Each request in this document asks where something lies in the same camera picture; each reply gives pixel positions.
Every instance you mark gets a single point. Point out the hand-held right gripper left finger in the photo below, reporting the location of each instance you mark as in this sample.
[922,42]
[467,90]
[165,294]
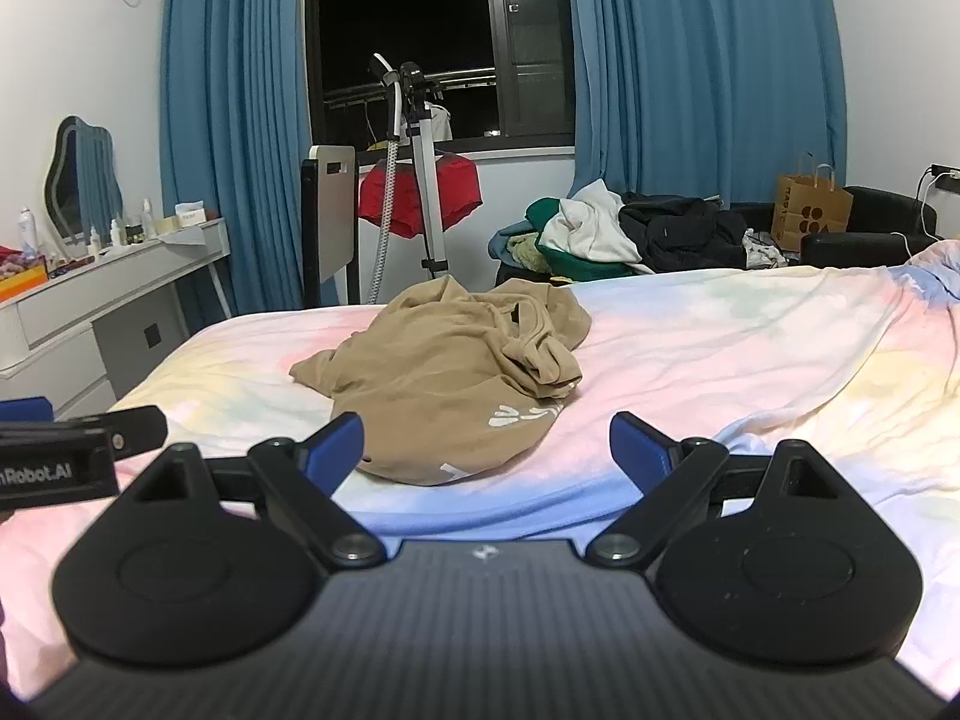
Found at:
[341,444]

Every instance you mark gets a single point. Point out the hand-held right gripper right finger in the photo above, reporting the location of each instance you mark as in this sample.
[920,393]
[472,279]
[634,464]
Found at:
[637,446]

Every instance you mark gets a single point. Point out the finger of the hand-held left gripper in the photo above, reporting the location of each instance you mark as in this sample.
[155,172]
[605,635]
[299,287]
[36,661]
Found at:
[135,426]
[22,411]

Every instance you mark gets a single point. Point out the tan shirt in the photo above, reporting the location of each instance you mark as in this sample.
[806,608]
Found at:
[435,375]

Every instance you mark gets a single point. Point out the white vanity desk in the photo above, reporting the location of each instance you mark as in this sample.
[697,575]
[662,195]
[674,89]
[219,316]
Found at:
[75,315]

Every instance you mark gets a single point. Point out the pastel tie-dye bed sheet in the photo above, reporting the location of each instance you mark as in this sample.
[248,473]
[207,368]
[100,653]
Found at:
[712,360]

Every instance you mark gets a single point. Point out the orange box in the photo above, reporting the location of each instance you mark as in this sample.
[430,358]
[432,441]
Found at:
[22,283]

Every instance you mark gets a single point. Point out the white spray can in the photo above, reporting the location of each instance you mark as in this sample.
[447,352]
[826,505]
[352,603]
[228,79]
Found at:
[28,236]

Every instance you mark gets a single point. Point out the small white bottle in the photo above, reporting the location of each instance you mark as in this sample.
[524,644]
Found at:
[94,241]
[117,234]

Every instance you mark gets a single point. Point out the dark green garment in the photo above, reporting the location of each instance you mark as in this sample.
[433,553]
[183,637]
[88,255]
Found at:
[592,267]

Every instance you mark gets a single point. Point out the tall white bottle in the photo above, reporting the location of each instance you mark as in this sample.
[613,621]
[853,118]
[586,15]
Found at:
[147,225]

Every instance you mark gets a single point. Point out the black jacket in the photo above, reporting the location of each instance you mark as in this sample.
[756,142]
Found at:
[682,232]

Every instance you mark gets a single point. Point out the white box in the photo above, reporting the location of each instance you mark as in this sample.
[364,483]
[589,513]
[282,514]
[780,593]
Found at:
[190,214]

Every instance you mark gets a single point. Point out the yellow-green garment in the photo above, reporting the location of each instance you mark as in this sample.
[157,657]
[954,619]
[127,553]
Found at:
[526,251]

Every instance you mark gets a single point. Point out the white hoodie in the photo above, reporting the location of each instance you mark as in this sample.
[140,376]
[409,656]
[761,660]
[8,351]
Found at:
[592,225]

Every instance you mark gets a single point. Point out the patterned cloth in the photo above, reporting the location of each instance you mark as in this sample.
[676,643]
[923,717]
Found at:
[763,249]

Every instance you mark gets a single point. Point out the wavy black-framed mirror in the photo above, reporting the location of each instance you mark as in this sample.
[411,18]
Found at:
[75,172]

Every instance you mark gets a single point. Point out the blue-grey garment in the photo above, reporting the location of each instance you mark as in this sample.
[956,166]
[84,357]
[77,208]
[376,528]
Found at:
[501,241]

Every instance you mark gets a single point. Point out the red garment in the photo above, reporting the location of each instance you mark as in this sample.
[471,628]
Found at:
[459,187]

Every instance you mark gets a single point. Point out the brown paper bag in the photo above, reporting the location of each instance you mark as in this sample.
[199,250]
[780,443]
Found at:
[810,214]

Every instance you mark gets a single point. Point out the blue curtain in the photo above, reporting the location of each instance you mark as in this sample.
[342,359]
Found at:
[232,127]
[705,67]

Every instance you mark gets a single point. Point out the black sofa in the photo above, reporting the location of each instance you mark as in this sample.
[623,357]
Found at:
[877,219]

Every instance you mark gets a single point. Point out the white hanging garment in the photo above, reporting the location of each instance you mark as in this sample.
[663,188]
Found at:
[435,120]

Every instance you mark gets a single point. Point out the dark window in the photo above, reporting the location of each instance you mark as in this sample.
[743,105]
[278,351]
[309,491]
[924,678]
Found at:
[420,15]

